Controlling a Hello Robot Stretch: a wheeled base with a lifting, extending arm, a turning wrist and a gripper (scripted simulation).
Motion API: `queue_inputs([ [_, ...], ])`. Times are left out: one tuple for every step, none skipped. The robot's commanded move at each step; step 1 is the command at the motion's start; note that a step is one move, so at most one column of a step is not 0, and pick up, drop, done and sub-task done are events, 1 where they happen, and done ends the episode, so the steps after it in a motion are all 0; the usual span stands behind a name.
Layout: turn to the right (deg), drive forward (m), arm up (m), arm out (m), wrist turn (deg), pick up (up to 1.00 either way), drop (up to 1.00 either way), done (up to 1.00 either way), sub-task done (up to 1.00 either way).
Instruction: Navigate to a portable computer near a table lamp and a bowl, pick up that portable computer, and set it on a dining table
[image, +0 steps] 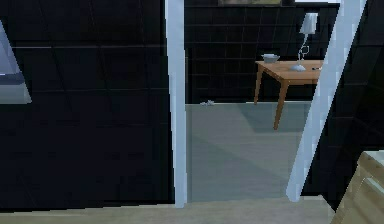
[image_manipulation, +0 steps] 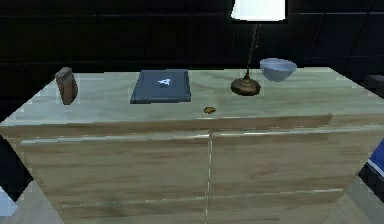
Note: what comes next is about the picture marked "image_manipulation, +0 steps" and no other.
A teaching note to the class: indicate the brown upright book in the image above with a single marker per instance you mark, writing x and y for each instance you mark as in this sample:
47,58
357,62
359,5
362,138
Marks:
66,86

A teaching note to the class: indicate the brass table lamp white shade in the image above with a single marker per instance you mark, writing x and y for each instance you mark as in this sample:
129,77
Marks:
246,85

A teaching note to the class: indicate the small orange brown object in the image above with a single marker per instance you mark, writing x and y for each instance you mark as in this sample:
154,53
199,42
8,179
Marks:
209,109

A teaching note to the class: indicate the blue white cloth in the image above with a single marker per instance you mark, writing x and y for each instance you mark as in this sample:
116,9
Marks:
377,159

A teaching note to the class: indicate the pale blue bowl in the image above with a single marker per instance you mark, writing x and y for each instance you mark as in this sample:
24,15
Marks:
277,69

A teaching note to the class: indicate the light wooden chest of drawers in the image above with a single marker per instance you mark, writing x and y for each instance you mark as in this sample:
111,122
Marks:
273,160

